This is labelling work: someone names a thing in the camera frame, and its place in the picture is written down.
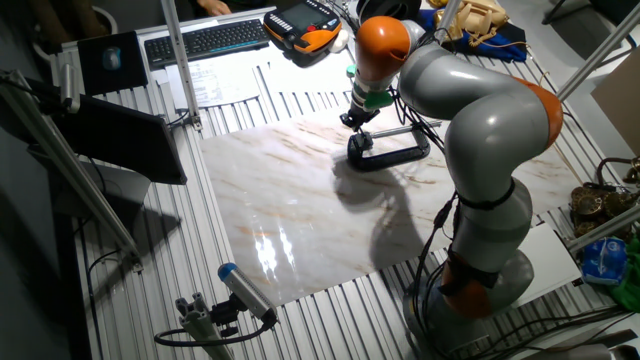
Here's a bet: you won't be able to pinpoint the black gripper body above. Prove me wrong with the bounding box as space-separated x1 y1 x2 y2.
347 105 380 126

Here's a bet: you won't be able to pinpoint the black clock movement box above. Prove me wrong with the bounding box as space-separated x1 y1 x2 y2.
349 132 375 157

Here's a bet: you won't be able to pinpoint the operator bare hand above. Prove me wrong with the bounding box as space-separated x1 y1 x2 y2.
196 0 232 16

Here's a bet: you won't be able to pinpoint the black metal C-clamp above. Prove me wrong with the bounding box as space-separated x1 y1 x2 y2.
346 119 444 173

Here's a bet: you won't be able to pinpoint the white printed paper sheet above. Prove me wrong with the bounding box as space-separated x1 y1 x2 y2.
164 62 201 110
259 49 354 96
192 58 261 110

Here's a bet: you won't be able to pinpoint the white marble pattern sheet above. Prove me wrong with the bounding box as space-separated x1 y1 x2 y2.
198 102 586 307

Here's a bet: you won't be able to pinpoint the orange and black teach pendant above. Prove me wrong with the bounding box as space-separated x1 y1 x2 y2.
263 0 344 55

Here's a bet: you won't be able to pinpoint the black round spool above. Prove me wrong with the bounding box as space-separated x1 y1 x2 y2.
355 0 422 24

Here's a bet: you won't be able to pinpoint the beige telephone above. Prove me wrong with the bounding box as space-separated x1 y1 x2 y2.
433 0 511 44

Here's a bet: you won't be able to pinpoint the blue cloth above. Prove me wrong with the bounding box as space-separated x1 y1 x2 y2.
417 8 529 64

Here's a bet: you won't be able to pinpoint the black computer keyboard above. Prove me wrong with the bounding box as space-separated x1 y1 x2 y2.
143 18 271 70

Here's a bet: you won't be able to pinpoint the black flat monitor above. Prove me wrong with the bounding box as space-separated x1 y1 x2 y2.
49 94 189 186

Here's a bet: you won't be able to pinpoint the round brass ornament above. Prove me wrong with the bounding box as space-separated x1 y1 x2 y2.
570 185 606 219
602 189 639 219

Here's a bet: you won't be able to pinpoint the blue grey computer mouse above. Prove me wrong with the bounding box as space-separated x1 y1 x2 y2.
102 46 123 71

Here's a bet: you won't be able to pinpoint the brown cardboard sheet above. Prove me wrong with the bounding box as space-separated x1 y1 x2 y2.
590 47 640 156

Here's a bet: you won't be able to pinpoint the black mouse pad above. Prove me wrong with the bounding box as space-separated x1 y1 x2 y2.
77 30 150 96

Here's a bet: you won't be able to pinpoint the black chair base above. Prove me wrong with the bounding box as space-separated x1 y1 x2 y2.
542 0 640 26

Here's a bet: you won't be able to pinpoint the blue plastic packet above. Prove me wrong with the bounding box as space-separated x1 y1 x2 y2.
580 236 629 287

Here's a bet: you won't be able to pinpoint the green cloth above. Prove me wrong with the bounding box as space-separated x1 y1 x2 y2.
609 234 640 314

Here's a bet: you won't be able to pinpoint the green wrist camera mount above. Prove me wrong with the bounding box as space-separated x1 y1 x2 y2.
346 63 395 112

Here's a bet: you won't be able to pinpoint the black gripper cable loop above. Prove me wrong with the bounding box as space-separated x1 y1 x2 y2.
392 84 447 154

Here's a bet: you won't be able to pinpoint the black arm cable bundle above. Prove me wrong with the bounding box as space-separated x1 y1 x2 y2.
412 192 459 351

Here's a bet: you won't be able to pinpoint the aluminium frame post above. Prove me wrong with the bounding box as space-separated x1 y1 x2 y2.
557 2 640 101
0 69 144 274
434 0 464 44
160 0 204 132
567 204 640 254

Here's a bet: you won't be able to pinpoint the silver camera with blue cap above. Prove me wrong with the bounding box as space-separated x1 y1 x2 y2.
217 262 279 326

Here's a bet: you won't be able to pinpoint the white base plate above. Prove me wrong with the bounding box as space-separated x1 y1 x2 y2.
509 222 584 307

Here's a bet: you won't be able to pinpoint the short aluminium camera mount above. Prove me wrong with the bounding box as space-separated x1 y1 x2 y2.
174 292 241 360

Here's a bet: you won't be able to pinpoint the black camera cable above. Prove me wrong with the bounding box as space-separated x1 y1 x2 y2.
153 319 276 348

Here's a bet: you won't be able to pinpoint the black floor cables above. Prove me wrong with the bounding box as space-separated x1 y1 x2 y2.
469 304 640 360

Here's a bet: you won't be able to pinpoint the silver depth camera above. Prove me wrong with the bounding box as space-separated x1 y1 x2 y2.
59 62 81 114

